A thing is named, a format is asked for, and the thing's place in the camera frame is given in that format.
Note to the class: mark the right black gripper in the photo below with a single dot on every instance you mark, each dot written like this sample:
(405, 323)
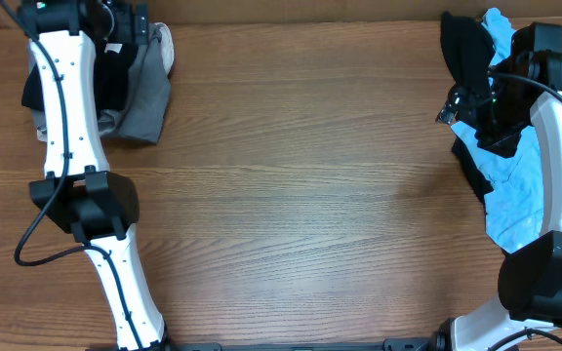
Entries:
(506, 142)

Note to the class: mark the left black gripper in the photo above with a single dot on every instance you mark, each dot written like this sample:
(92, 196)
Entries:
(125, 33)

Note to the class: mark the black t-shirt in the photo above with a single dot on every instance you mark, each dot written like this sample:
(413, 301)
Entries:
(111, 79)

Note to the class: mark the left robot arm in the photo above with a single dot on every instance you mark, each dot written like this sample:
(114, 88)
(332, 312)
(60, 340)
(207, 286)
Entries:
(79, 193)

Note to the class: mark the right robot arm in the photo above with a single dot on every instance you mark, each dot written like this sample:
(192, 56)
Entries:
(500, 102)

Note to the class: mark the white garment under grey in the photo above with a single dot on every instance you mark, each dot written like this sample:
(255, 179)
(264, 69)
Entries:
(167, 48)

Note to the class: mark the light blue t-shirt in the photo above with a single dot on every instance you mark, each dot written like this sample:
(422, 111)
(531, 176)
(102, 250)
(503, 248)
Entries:
(510, 189)

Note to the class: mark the folded grey shirt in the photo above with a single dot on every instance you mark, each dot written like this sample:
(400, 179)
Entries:
(142, 117)

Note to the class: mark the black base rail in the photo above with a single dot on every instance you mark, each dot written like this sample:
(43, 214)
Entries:
(390, 344)

